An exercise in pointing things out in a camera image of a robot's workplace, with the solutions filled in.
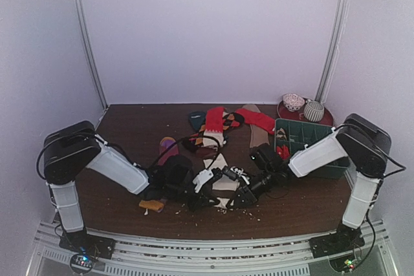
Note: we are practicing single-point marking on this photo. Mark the dark red round plate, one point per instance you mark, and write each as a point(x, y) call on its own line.
point(284, 113)

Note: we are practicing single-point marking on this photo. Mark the aluminium corner post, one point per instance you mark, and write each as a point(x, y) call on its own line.
point(333, 51)
point(88, 49)

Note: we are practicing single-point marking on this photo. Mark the rolled red sock in tray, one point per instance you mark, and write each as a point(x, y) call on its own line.
point(283, 152)

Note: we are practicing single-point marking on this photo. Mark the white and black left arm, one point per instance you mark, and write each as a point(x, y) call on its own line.
point(66, 153)

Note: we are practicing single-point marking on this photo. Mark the right aluminium corner post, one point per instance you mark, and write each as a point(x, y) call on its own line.
point(333, 51)

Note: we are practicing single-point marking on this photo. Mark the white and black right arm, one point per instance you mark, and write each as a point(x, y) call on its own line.
point(360, 142)

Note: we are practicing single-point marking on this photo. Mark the rolled argyle sock in tray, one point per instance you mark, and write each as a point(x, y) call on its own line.
point(281, 134)

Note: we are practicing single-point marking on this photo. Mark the tan and brown ribbed sock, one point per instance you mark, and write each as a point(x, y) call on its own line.
point(258, 135)

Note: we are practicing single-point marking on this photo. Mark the patterned white ceramic bowl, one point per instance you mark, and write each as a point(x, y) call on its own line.
point(293, 102)

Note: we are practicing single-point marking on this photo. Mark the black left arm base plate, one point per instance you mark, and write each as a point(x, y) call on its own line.
point(87, 244)

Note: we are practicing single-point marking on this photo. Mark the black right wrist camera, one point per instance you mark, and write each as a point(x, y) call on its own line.
point(265, 157)

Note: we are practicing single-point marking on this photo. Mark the red and cream lace sock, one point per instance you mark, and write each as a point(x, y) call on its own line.
point(214, 127)

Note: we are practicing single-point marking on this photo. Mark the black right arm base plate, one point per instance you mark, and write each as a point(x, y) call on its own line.
point(344, 239)

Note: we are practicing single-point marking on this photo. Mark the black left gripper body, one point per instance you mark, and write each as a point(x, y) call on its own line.
point(174, 189)

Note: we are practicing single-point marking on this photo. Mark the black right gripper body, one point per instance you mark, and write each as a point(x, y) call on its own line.
point(245, 192)

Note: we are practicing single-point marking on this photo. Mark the striped grey ceramic cup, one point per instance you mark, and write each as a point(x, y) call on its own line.
point(314, 111)

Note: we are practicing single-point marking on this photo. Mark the left aluminium corner post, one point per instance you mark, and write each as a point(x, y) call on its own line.
point(88, 49)

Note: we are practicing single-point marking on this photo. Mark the dark teal sock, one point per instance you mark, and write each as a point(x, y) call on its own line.
point(196, 120)

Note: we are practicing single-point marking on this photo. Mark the right round controller board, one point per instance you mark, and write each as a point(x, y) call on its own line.
point(343, 264)

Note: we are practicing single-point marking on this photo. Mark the black red yellow argyle sock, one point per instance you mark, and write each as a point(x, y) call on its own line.
point(231, 120)

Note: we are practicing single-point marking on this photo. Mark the round controller board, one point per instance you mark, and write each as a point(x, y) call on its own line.
point(343, 264)
point(81, 263)

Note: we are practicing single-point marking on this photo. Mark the left round controller board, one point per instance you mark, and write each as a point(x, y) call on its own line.
point(81, 263)

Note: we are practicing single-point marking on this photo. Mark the long red sock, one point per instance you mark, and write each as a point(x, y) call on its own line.
point(258, 119)

